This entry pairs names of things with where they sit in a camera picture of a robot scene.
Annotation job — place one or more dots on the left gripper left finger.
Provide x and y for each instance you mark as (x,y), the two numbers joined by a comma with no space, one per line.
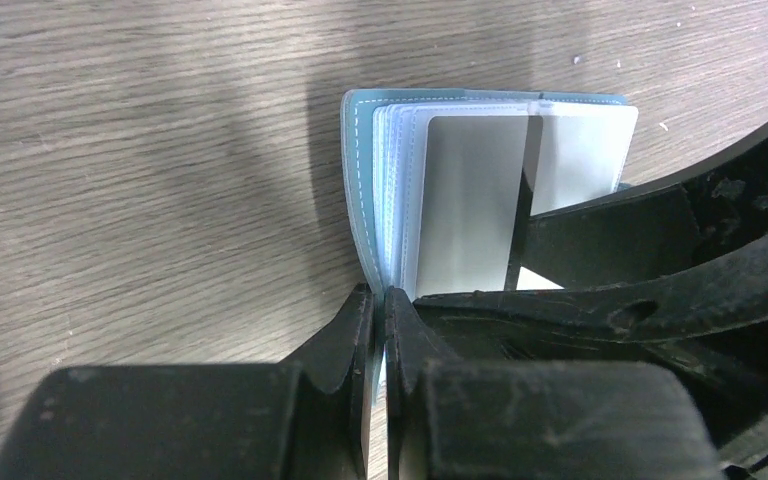
(304,417)

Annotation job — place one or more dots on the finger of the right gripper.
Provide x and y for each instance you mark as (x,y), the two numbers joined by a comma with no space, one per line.
(653,229)
(708,324)

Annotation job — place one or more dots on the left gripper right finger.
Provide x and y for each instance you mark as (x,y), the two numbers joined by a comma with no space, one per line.
(456,418)

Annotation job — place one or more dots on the blue card holder wallet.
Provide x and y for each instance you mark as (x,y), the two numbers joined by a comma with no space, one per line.
(583,149)

